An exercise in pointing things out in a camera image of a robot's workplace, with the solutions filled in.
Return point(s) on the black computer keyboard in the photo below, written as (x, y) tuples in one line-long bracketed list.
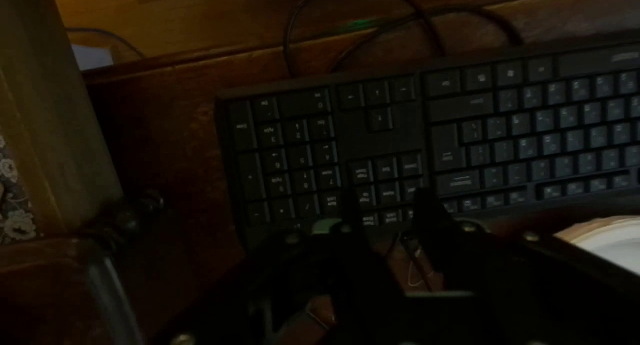
[(490, 135)]

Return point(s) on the wooden cabinet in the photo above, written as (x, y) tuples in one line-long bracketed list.
[(45, 110)]

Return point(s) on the floral patterned cloth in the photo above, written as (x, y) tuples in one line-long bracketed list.
[(12, 195)]

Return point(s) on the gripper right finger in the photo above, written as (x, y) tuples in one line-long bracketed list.
[(500, 275)]

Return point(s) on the white round plate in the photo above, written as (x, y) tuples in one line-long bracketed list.
[(610, 240)]

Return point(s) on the silver metal tube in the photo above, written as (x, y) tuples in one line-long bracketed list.
[(112, 300)]

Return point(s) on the small white box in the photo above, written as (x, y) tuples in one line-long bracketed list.
[(92, 57)]

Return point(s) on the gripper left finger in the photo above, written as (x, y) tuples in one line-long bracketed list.
[(325, 280)]

